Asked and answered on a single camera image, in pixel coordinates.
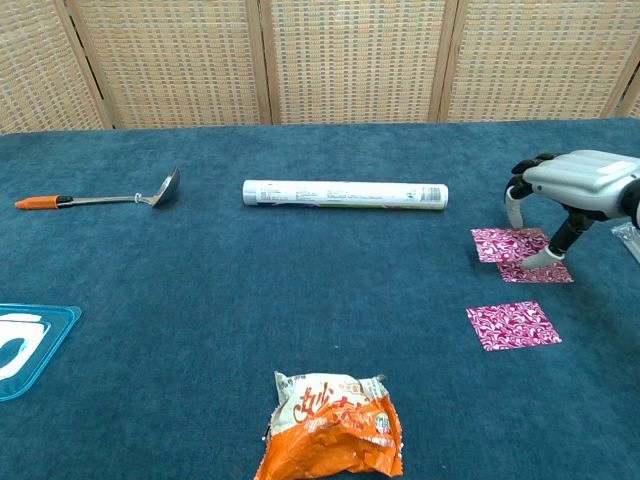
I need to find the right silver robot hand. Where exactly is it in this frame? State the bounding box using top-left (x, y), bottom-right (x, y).
top-left (503, 149), bottom-right (640, 270)

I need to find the pink patterned card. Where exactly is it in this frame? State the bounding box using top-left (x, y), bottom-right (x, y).
top-left (470, 227), bottom-right (552, 265)
top-left (465, 300), bottom-right (564, 353)
top-left (497, 257), bottom-right (575, 285)

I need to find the clear plastic wrapped straw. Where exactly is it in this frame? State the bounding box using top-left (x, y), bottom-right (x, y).
top-left (610, 222), bottom-right (640, 265)

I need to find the white printed paper roll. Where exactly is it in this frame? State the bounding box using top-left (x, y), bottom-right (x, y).
top-left (242, 179), bottom-right (449, 212)

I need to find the woven bamboo folding screen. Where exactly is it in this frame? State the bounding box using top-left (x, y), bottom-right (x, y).
top-left (0, 0), bottom-right (640, 135)

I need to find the orange and white snack bag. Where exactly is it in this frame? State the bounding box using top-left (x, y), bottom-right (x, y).
top-left (253, 370), bottom-right (404, 480)

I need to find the teal carpet table cover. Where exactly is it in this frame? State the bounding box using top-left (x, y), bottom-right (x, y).
top-left (0, 117), bottom-right (640, 480)

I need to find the blue translucent plastic lid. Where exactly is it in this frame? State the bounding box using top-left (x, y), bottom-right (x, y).
top-left (0, 303), bottom-right (83, 403)

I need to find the steel ladle with orange handle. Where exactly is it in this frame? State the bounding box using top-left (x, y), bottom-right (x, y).
top-left (14, 166), bottom-right (181, 211)

